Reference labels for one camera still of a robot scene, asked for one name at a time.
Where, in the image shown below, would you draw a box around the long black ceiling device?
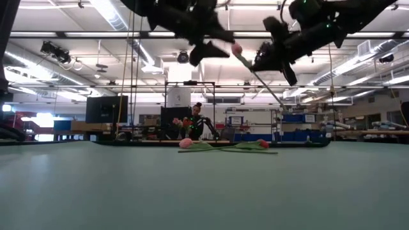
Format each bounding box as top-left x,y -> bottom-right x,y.
40,40 -> 72,64

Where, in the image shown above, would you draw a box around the green table mat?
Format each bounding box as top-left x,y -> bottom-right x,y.
0,141 -> 409,230

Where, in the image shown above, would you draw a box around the blue shelf bins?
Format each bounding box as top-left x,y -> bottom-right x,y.
282,114 -> 317,123

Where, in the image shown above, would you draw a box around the black background rig frame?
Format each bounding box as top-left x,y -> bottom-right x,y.
164,80 -> 217,141

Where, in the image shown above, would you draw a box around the cardboard box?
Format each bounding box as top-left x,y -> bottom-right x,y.
70,120 -> 111,132

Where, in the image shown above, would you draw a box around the black overhead light bar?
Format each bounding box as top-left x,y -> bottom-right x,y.
9,30 -> 409,40

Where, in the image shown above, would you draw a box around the black ceiling device with cable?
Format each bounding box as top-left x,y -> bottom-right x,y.
254,42 -> 275,63

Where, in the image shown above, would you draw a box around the wooden background table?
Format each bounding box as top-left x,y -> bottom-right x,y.
335,129 -> 409,137

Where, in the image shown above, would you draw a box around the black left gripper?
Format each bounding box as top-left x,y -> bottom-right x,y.
153,0 -> 236,67

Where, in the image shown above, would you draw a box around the person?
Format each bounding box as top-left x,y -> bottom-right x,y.
190,102 -> 206,141

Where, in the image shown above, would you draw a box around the yellow hanging rope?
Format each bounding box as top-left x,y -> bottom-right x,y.
328,43 -> 337,141

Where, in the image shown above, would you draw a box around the long silver ceiling duct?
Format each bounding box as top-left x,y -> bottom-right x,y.
311,38 -> 409,87

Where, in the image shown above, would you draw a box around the black monitor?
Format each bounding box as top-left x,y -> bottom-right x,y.
85,95 -> 128,125

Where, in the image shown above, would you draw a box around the row of blue bins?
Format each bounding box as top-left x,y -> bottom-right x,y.
234,130 -> 322,142

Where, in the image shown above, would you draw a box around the background red tulip bouquet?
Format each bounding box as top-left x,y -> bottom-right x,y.
181,117 -> 195,140

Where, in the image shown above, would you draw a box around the black metal table frame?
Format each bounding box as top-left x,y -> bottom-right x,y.
95,139 -> 332,148

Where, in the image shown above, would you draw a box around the pink artificial tulip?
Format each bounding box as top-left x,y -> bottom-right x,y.
178,137 -> 279,155
230,42 -> 288,111

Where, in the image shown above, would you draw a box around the red artificial tulip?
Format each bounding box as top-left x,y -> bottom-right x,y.
177,139 -> 270,153

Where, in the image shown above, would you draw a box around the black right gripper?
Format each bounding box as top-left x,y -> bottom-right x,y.
251,15 -> 336,87

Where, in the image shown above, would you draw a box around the dark background screen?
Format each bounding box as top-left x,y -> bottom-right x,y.
160,106 -> 192,141

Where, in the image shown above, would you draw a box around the blue box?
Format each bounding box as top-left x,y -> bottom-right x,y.
53,120 -> 72,132

